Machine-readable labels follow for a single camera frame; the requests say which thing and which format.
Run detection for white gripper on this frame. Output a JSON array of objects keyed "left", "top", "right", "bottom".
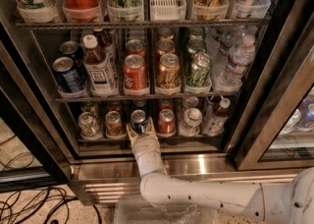
[{"left": 127, "top": 117, "right": 166, "bottom": 177}]

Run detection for blue pepsi can bottom shelf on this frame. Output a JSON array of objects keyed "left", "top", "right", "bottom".
[{"left": 131, "top": 110, "right": 148, "bottom": 135}]

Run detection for blue pepsi can shelf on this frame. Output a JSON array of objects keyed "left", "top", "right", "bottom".
[
  {"left": 52, "top": 56, "right": 84, "bottom": 93},
  {"left": 131, "top": 110, "right": 148, "bottom": 135}
]

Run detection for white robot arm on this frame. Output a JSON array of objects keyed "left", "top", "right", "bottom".
[{"left": 126, "top": 122, "right": 314, "bottom": 224}]

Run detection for red coke can bottom shelf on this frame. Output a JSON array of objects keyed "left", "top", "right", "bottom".
[{"left": 157, "top": 109, "right": 175, "bottom": 135}]

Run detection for red coke can shelf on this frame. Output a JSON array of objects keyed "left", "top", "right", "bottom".
[
  {"left": 157, "top": 109, "right": 175, "bottom": 135},
  {"left": 124, "top": 54, "right": 147, "bottom": 90}
]

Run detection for orange can bottom shelf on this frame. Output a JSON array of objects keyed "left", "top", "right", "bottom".
[{"left": 105, "top": 111, "right": 125, "bottom": 137}]

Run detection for blue pepsi can behind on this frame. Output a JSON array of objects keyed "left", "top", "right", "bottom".
[{"left": 133, "top": 99, "right": 148, "bottom": 110}]

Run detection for clear water bottle bottom shelf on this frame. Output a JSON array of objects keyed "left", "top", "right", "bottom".
[{"left": 179, "top": 108, "right": 202, "bottom": 137}]

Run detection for green white can bottom shelf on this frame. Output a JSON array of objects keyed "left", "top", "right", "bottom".
[{"left": 78, "top": 112, "right": 101, "bottom": 138}]

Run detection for red coke can middle shelf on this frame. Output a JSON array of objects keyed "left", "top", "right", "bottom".
[{"left": 124, "top": 54, "right": 147, "bottom": 90}]

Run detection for steel fridge bottom grille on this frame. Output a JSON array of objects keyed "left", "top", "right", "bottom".
[{"left": 71, "top": 154, "right": 304, "bottom": 205}]

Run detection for tea bottle bottom shelf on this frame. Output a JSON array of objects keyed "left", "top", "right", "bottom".
[{"left": 202, "top": 98, "right": 231, "bottom": 137}]

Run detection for rear coke can middle shelf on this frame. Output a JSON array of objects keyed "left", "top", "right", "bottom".
[{"left": 126, "top": 38, "right": 146, "bottom": 58}]

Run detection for rear gold can middle shelf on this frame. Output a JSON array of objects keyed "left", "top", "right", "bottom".
[{"left": 156, "top": 39, "right": 176, "bottom": 57}]

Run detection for blue pepsi can middle shelf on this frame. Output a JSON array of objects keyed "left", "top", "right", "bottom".
[{"left": 52, "top": 56, "right": 84, "bottom": 93}]

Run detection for rear green can middle shelf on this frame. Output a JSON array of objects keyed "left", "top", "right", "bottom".
[{"left": 186, "top": 38, "right": 206, "bottom": 58}]

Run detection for rear pepsi can middle shelf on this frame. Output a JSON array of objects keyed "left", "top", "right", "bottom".
[{"left": 59, "top": 40, "right": 83, "bottom": 67}]

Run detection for water bottle middle shelf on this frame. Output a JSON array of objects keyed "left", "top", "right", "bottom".
[{"left": 222, "top": 34, "right": 256, "bottom": 85}]

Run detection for fridge glass door right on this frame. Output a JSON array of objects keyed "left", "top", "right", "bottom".
[{"left": 226, "top": 0, "right": 314, "bottom": 170}]

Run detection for clear plastic container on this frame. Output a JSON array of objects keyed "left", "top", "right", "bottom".
[{"left": 114, "top": 195, "right": 221, "bottom": 224}]

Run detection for tea bottle white cap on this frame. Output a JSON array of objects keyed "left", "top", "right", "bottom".
[{"left": 83, "top": 34, "right": 118, "bottom": 97}]

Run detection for black floor cables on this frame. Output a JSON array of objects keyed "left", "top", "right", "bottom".
[{"left": 0, "top": 134, "right": 103, "bottom": 224}]

